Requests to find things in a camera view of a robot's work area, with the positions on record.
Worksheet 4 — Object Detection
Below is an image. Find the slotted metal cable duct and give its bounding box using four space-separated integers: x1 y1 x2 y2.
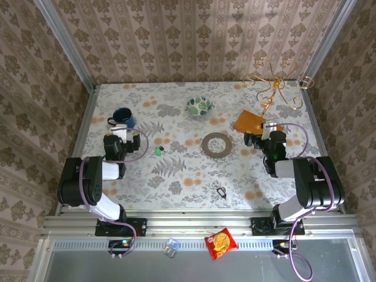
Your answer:
52 238 297 251

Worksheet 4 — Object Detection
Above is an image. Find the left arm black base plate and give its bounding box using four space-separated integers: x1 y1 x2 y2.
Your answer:
94 217 147 237

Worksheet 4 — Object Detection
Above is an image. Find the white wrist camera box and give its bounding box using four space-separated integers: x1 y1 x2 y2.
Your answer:
262 119 278 140
110 123 129 142

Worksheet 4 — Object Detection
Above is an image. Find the dark blue enamel mug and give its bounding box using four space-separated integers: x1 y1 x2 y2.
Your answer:
106 107 136 132

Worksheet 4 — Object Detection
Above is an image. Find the long aluminium base rail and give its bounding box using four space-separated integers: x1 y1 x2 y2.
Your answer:
41 213 361 237

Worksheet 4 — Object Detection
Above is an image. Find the aluminium table side rail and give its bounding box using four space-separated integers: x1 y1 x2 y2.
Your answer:
55 85 99 217
302 85 347 214

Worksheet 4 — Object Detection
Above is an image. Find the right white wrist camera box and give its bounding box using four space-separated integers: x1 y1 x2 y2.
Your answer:
262 119 278 140

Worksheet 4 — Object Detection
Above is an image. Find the gold hook stand wooden base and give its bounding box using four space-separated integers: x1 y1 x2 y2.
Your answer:
233 57 314 136

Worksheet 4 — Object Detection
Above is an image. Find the red snack packet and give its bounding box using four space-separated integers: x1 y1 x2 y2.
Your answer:
204 227 239 261

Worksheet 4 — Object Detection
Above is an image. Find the small clear plastic box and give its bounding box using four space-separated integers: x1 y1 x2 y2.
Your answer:
163 238 180 258

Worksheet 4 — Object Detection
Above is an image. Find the left small circuit board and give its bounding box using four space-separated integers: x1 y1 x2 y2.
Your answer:
108 239 136 256

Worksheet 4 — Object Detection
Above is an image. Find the grey metal panel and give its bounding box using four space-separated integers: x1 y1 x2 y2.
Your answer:
28 249 371 282

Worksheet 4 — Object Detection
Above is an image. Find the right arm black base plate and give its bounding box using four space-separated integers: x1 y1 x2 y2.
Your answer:
251 217 306 236

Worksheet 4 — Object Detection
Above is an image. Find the small circuit board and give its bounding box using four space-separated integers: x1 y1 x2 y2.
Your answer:
272 239 297 256
108 239 136 256

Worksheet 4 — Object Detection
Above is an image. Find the large metal keyring bunch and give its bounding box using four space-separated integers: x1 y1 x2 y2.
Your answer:
201 132 233 159

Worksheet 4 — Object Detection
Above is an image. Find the green leaf pattern bowl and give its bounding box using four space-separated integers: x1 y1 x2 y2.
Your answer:
184 96 213 118

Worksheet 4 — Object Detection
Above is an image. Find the right small circuit board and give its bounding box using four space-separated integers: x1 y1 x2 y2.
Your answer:
272 239 297 256

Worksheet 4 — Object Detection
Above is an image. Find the aluminium frame post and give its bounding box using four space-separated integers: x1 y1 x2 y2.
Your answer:
34 0 97 92
304 0 358 80

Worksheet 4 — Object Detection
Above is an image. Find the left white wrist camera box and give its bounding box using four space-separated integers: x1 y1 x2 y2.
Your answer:
110 123 129 142

